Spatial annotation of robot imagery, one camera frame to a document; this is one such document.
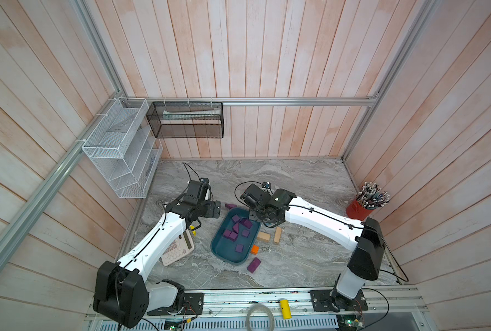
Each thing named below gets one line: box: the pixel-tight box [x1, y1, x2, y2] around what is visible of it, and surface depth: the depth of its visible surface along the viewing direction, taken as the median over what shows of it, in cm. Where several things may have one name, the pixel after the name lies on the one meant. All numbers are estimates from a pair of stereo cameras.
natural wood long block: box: [273, 226, 283, 244], surface depth 92 cm
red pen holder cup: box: [346, 182, 391, 222], surface depth 86 cm
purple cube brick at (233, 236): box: [228, 231, 239, 243], surface depth 90 cm
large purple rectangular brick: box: [246, 257, 262, 274], surface depth 83 cm
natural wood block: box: [256, 231, 272, 243], surface depth 90 cm
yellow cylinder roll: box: [279, 299, 292, 320], surface depth 73 cm
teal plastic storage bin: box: [210, 206, 262, 265], surface depth 90 cm
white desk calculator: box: [161, 228, 195, 267], surface depth 86 cm
